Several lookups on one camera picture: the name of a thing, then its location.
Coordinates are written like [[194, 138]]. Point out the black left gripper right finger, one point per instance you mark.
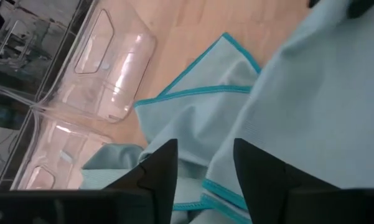
[[261, 174]]

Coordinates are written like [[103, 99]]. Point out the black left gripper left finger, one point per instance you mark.
[[161, 174]]

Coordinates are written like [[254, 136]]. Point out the light blue microfiber towel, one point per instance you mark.
[[314, 109], [199, 124]]

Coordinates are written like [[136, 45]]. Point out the green microfiber towel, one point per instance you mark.
[[112, 155]]

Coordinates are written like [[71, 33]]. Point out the clear plastic bin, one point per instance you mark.
[[49, 146], [118, 93]]

